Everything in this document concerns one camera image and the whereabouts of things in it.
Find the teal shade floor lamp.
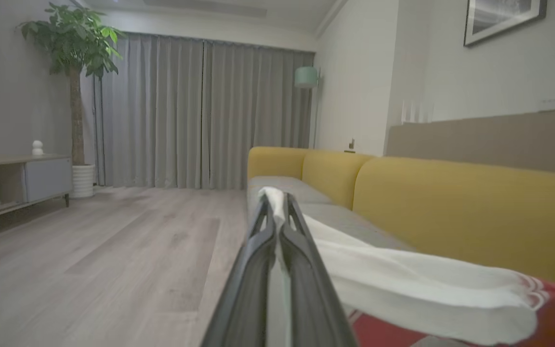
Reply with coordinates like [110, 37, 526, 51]
[294, 67, 320, 149]

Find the red garment with black logo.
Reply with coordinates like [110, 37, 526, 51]
[258, 187, 555, 347]

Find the grey sofa seat cushion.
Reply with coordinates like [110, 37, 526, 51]
[248, 176, 333, 205]
[302, 202, 415, 252]

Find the green indoor tree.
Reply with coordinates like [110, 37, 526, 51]
[17, 2, 126, 167]

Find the grey curtain panel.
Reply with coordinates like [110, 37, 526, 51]
[203, 41, 316, 189]
[95, 33, 206, 189]

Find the large framed wall picture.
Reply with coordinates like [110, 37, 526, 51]
[464, 0, 548, 47]

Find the yellow sofa backrest cushion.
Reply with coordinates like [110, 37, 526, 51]
[248, 147, 309, 180]
[302, 152, 374, 210]
[353, 157, 555, 285]

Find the grey wooden tv cabinet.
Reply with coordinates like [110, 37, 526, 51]
[0, 154, 73, 226]

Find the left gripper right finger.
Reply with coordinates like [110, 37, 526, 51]
[280, 193, 357, 347]

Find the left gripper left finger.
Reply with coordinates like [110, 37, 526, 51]
[200, 195, 277, 347]

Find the white ribbed plant pot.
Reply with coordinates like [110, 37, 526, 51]
[71, 165, 96, 198]

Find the taupe wall panel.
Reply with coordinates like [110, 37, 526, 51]
[386, 107, 555, 176]

